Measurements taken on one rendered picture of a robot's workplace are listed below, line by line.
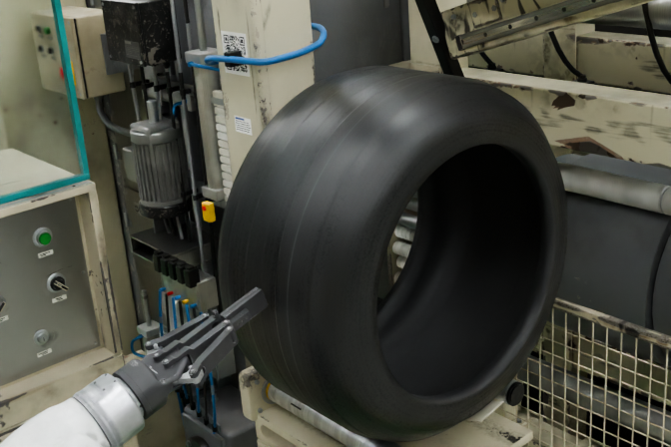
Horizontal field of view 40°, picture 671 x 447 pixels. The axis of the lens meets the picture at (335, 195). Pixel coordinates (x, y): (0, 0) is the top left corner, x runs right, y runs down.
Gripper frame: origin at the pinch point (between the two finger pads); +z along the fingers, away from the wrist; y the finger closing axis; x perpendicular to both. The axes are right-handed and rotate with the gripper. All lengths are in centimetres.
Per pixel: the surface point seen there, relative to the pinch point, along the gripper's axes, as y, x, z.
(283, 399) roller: 18.6, 34.7, 9.3
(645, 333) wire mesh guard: -24, 39, 58
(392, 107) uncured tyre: -6.9, -17.9, 30.6
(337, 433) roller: 3.6, 34.9, 9.2
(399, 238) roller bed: 38, 38, 60
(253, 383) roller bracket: 24.1, 32.0, 7.6
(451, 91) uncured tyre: -9.1, -15.7, 40.5
